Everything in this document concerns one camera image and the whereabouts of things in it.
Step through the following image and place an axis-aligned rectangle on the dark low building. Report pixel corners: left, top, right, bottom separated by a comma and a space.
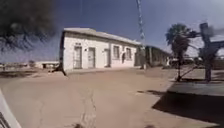
144, 45, 173, 68

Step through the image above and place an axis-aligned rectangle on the distant low pale building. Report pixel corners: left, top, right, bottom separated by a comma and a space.
32, 60, 61, 71

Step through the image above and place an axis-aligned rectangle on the white building with pale roof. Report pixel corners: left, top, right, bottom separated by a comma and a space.
58, 27, 143, 75

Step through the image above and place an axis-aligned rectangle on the palm tree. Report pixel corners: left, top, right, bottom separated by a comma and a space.
165, 22, 198, 83

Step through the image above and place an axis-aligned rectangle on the dark post with arms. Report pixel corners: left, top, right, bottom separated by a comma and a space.
189, 22, 224, 84

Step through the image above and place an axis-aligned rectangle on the dark tree foliage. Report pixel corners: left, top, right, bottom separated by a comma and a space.
0, 0, 58, 54

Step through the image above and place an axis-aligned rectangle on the tall thin lattice mast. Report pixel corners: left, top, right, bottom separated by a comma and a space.
134, 0, 148, 71

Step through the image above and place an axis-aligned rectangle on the grey concrete slab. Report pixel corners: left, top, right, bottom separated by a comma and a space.
165, 80, 224, 99

